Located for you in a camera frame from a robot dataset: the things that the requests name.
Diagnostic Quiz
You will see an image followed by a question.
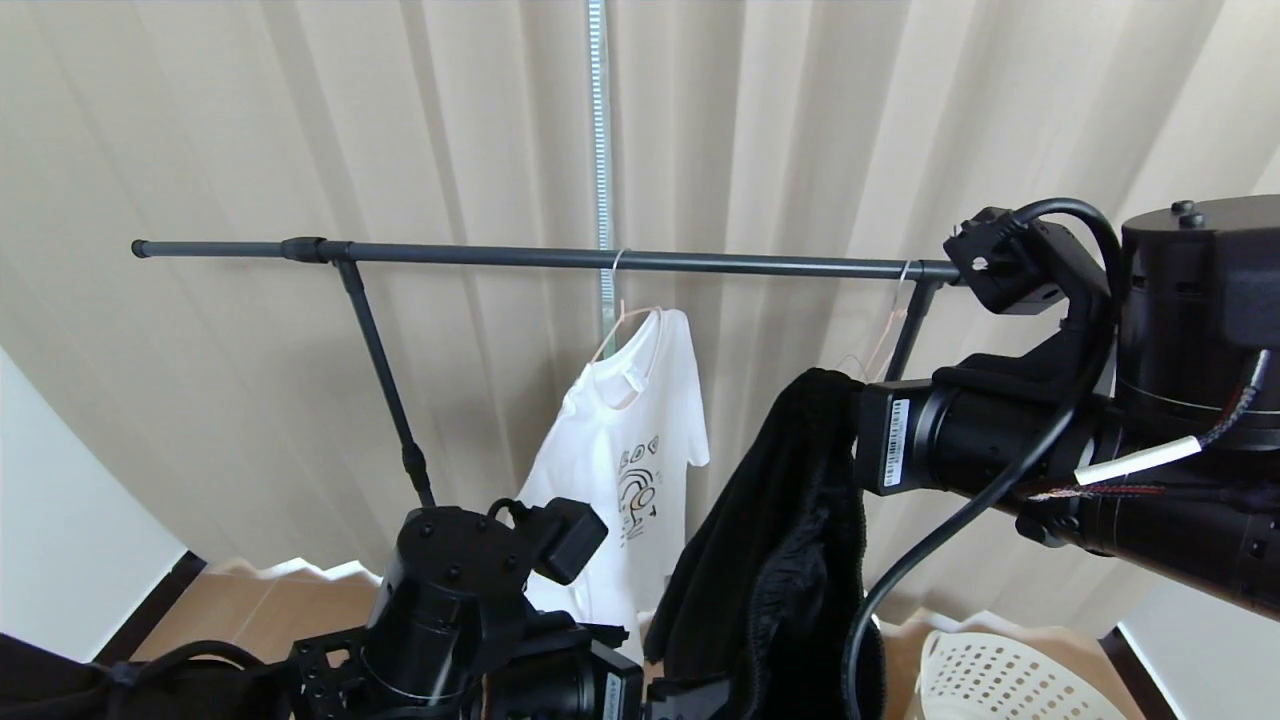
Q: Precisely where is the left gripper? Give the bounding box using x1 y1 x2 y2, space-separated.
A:
480 620 646 720

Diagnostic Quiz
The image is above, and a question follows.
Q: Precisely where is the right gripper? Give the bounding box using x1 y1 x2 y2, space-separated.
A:
853 375 1106 501

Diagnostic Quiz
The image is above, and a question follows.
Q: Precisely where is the black garment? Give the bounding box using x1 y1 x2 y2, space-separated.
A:
643 367 888 720

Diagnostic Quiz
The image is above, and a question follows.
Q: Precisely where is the white printed t-shirt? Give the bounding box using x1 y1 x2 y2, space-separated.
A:
515 308 711 666

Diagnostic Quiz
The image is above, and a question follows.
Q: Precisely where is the pink clothes hanger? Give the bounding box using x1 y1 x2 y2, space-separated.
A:
840 260 916 383
590 248 666 366

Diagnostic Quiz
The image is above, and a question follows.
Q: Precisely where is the white laundry basket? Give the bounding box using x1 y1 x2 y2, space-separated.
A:
905 630 1126 720

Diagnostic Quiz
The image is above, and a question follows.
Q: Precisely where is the black clothes rack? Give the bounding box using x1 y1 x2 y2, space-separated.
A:
130 237 966 511

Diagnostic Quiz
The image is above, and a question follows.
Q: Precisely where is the beige curtain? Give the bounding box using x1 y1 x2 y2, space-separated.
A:
0 0 1280 641

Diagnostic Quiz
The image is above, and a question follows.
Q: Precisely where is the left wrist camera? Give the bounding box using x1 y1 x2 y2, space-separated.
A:
487 497 609 586

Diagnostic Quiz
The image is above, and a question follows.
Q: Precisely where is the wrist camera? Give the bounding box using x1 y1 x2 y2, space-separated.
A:
487 497 609 586
932 205 1113 401

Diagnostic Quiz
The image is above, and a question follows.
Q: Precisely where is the black cable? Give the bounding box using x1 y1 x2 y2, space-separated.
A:
105 640 271 691
843 197 1126 720

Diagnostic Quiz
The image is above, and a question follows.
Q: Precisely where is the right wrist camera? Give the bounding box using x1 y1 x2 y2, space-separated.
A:
932 205 1113 401

